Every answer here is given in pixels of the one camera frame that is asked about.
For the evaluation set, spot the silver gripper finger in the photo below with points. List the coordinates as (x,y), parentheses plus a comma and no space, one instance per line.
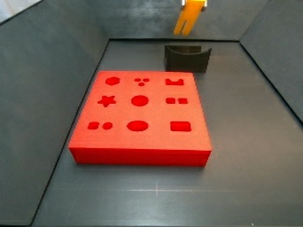
(204,7)
(183,4)

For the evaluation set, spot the yellow square-circle peg object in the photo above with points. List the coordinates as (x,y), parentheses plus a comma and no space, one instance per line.
(188,17)

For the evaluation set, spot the black curved fixture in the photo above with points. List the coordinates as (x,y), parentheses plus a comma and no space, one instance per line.
(183,58)

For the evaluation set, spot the red shape-sorter block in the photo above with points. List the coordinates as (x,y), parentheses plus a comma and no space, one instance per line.
(141,119)

